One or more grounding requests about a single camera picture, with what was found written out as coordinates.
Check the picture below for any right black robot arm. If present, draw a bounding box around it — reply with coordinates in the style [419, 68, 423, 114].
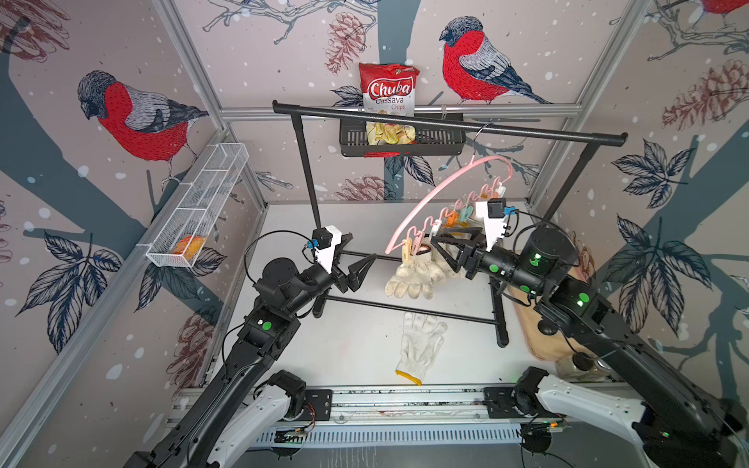
[430, 226, 746, 467]

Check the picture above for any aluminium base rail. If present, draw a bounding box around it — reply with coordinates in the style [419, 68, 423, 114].
[167, 384, 651, 450]

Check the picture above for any tan pink-edged placemat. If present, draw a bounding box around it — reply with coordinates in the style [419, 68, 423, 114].
[508, 250, 604, 363]

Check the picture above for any orange clothespin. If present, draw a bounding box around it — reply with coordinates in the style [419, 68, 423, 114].
[443, 211, 460, 227]

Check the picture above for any black clothes rack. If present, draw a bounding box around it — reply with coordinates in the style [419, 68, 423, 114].
[272, 100, 630, 350]

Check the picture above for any dark wall basket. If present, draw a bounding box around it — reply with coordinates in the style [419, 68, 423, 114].
[339, 119, 466, 158]

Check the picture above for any red cassava chips bag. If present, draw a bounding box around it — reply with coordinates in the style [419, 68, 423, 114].
[359, 64, 419, 145]

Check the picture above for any mint green clothespin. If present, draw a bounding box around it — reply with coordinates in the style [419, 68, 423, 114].
[458, 205, 474, 226]

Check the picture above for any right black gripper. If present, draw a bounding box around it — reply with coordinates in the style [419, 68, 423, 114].
[433, 226, 548, 301]

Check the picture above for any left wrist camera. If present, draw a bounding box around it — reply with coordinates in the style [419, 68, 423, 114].
[307, 225, 343, 274]

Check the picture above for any white clothespin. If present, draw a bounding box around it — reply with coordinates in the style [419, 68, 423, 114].
[493, 183, 506, 198]

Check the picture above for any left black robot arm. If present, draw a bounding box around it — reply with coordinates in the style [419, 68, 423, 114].
[126, 255, 376, 467]

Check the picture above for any orange snack packet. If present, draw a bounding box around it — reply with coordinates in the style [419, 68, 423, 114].
[170, 235, 206, 261]

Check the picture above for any glass spice jar dark lid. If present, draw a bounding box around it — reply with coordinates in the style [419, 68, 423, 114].
[555, 352, 595, 381]

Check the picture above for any pink clip hanger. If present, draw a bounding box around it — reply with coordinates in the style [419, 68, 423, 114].
[383, 121, 515, 264]

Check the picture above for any black ladle spoon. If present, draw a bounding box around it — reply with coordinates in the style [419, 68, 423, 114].
[538, 319, 559, 337]

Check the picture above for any glass spice jar silver lid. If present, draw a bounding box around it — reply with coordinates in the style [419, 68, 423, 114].
[590, 358, 612, 380]

